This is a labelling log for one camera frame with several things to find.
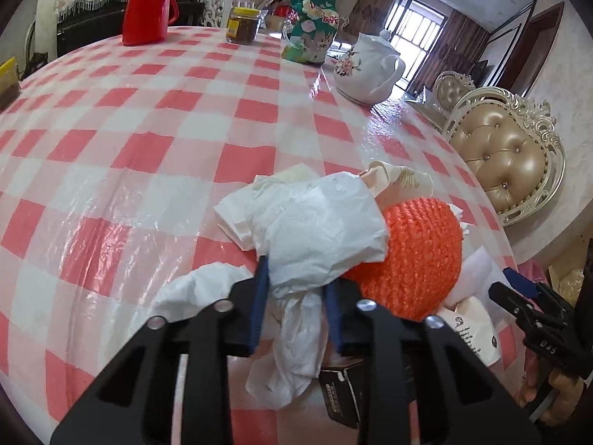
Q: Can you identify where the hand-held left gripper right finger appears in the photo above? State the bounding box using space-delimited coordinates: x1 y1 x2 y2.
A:
323 279 544 445

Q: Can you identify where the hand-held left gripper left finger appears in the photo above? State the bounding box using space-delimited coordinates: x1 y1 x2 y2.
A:
50 256 270 445

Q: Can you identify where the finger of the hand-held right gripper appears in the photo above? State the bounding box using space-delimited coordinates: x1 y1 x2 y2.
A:
503 267 573 322
488 282 563 372

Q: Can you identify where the white tissue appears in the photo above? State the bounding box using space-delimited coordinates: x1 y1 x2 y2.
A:
444 203 510 311
214 171 391 298

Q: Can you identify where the white paper wrapper dark print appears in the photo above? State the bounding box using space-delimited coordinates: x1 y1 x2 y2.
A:
438 296 504 368

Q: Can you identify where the thin white plastic bag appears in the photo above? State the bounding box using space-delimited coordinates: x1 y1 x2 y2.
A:
152 262 326 411

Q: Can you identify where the small black box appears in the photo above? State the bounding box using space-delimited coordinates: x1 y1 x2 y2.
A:
319 357 372 430

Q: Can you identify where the orange foam fruit net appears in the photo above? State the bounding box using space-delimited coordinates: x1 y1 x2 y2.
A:
340 197 465 323

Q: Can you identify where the crushed white paper cup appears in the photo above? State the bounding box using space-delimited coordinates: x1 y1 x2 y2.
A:
357 161 435 207

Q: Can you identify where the person's right hand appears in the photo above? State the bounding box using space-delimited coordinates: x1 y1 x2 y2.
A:
516 362 588 423

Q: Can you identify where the pink plastic bag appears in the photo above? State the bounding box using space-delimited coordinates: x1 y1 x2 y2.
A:
516 261 553 289

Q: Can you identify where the cardboard box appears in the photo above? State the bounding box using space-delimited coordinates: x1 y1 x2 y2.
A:
549 263 585 307

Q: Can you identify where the gold padded ornate chair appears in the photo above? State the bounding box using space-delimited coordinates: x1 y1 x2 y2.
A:
441 86 567 228
408 70 478 119

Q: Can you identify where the red checkered tablecloth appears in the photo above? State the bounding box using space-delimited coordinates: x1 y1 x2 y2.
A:
0 25 518 445

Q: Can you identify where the dark wooden door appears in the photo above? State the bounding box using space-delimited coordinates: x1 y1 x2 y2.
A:
486 0 567 99

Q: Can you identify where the brown curtain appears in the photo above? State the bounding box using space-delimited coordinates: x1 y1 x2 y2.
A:
342 0 400 34
411 8 493 99

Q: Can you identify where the white floral teapot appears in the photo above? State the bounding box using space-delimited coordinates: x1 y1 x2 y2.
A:
333 29 407 105

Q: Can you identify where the balcony glass door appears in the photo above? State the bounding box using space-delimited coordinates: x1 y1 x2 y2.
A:
384 0 448 99

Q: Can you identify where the glass jar yellow lid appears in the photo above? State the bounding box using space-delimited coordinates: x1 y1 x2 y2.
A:
225 6 261 46
0 57 20 113

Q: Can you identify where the green snack bag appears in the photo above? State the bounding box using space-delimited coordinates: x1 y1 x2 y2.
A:
281 0 339 65

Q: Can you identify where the red thermos jug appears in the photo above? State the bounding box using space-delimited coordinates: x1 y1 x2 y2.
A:
122 0 180 47

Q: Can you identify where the black piano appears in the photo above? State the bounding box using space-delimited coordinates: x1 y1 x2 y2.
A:
56 0 205 57

